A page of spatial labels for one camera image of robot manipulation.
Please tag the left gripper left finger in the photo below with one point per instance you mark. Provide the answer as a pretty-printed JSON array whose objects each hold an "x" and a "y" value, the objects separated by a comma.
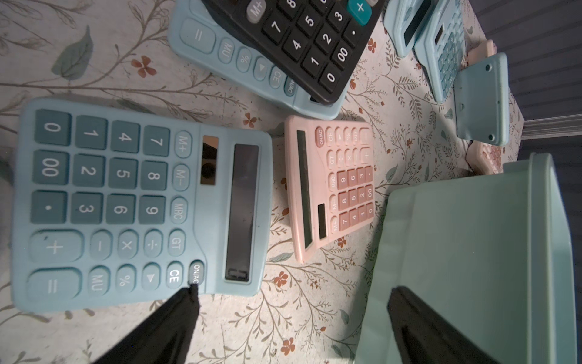
[{"x": 165, "y": 336}]

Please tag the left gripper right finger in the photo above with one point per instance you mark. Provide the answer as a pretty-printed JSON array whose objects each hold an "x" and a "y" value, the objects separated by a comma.
[{"x": 424, "y": 336}]

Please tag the mint green storage box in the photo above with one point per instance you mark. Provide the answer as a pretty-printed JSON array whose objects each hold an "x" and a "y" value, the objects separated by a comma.
[{"x": 491, "y": 254}]

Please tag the large blue calculator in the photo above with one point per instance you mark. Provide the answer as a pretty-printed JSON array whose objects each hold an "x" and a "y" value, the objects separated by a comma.
[{"x": 114, "y": 206}]

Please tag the small pink calculator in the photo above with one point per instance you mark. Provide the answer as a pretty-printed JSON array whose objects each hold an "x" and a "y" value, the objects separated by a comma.
[{"x": 330, "y": 180}]

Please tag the pink calculator middle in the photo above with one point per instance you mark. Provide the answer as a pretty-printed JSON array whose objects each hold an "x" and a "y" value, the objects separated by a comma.
[{"x": 484, "y": 159}]

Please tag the blue calculator back right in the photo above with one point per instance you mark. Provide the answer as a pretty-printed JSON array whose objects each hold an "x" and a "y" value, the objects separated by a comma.
[{"x": 481, "y": 93}]

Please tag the blue calculator back middle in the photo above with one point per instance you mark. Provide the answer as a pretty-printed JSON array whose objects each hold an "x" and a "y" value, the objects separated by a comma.
[{"x": 440, "y": 47}]

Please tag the pink calculator back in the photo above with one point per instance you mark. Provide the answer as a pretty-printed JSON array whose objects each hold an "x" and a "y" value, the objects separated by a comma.
[{"x": 484, "y": 50}]

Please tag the blue calculator under black one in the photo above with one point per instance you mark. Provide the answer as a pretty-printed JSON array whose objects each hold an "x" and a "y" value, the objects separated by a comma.
[{"x": 194, "y": 36}]

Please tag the black calculator on blue one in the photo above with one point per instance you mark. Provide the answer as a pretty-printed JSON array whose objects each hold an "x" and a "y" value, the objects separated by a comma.
[{"x": 317, "y": 43}]

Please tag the blue calculator back left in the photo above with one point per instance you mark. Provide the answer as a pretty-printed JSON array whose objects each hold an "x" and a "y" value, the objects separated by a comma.
[{"x": 404, "y": 20}]

